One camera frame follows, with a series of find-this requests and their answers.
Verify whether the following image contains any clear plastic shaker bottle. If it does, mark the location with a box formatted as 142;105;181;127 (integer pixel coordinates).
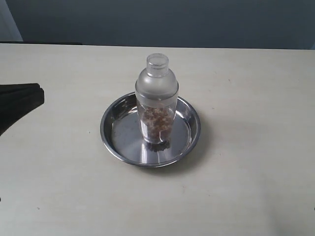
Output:
135;53;179;144

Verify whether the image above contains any round steel tray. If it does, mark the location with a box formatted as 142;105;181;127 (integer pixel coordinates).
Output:
100;92;201;168

